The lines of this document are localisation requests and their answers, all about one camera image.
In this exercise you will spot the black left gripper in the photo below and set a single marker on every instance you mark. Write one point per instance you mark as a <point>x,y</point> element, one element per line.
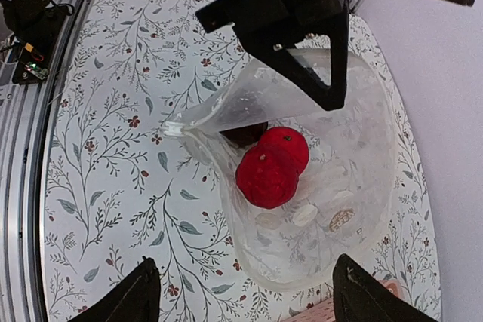
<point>271,25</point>

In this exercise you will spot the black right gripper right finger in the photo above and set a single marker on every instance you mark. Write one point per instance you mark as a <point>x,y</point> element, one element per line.
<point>358,297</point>

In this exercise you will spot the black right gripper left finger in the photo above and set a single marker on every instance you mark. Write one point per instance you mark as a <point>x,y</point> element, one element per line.
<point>136,298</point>

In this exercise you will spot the red toy tomato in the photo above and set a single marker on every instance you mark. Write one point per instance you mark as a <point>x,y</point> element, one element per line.
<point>291,141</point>

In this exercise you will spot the dark red toy fruit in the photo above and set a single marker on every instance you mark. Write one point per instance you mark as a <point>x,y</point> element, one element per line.
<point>243,137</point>

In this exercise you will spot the clear zip top bag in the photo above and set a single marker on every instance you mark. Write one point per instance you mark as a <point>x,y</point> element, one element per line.
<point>342,200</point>

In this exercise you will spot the red toy strawberry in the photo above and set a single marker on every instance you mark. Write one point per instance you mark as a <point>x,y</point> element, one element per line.
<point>267,176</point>

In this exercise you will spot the aluminium front rail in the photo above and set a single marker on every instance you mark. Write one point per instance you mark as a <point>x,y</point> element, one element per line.
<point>28,114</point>

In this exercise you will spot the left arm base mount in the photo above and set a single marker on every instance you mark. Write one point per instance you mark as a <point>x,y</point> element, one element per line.
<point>36,25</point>

